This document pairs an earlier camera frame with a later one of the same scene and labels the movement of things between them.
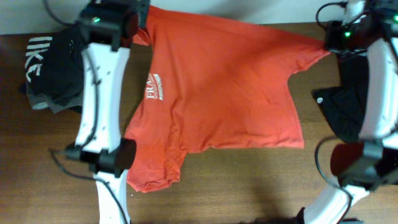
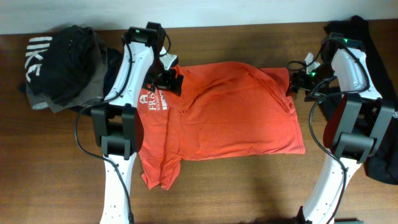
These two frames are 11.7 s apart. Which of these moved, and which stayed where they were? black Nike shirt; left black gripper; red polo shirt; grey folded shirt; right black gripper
Moved: left black gripper; right black gripper; red polo shirt
Stayed: grey folded shirt; black Nike shirt
